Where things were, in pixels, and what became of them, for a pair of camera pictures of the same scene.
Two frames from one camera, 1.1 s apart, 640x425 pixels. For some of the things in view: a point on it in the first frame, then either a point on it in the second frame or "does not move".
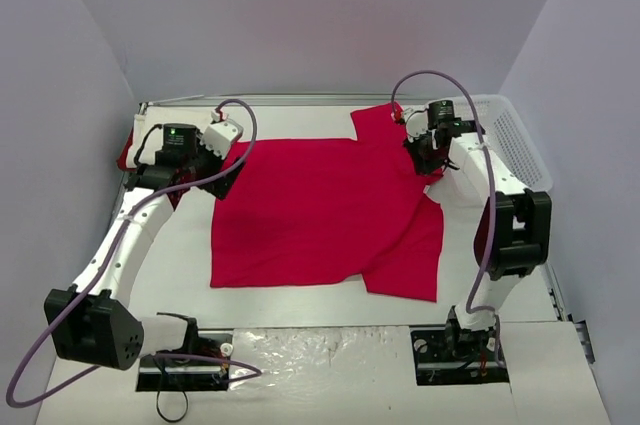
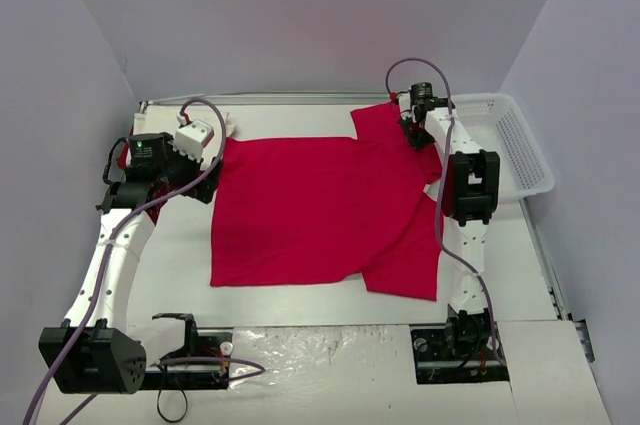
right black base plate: x=444 y=355 does not move
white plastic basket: x=505 y=129 does not move
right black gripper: x=422 y=155 -> x=415 y=130
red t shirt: x=321 y=208 does not move
